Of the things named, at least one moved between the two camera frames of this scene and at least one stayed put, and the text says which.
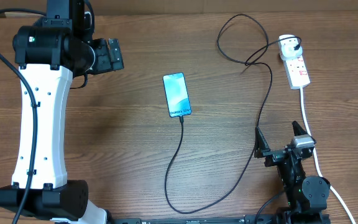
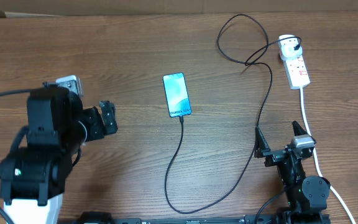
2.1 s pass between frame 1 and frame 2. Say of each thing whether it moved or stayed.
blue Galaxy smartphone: stayed
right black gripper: stayed
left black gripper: moved
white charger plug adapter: stayed
